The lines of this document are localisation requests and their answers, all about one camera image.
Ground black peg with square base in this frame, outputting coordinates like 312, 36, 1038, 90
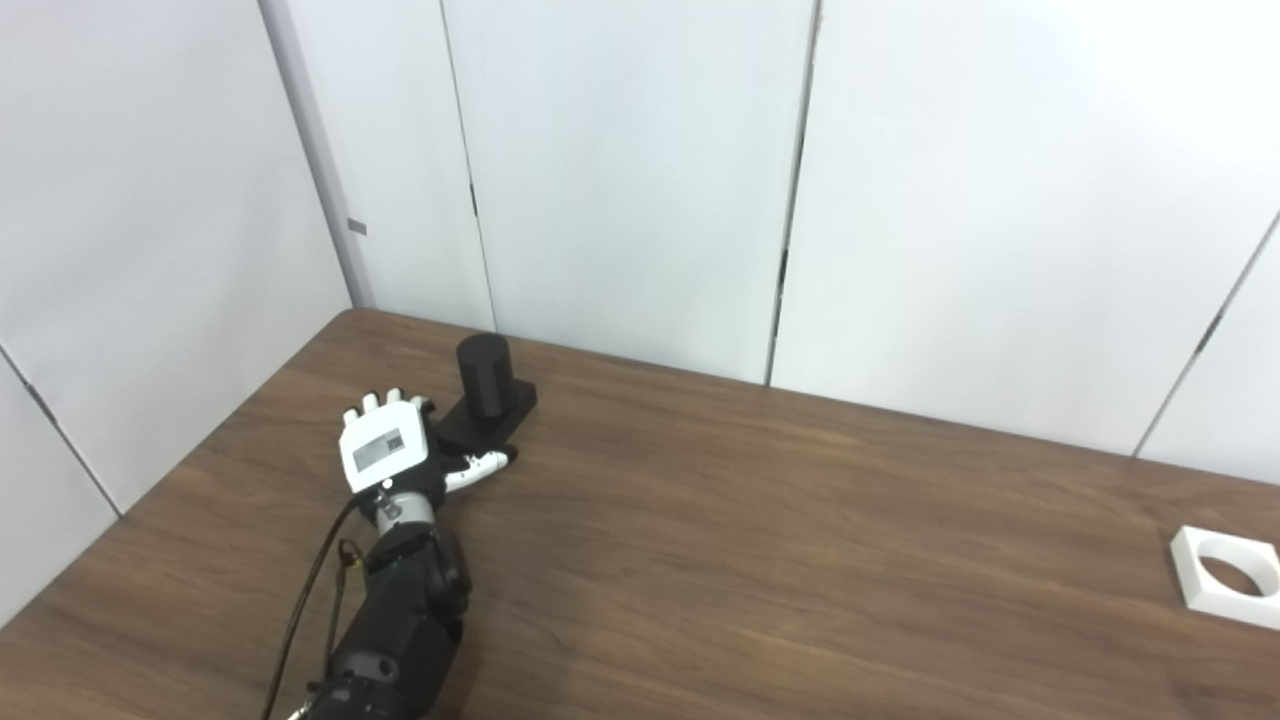
432, 333, 538, 448

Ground white square piece with hole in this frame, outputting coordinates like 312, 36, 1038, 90
1170, 525, 1280, 631

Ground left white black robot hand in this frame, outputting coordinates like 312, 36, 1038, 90
338, 390, 519, 522

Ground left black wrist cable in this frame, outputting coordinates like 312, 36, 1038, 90
262, 497, 363, 720

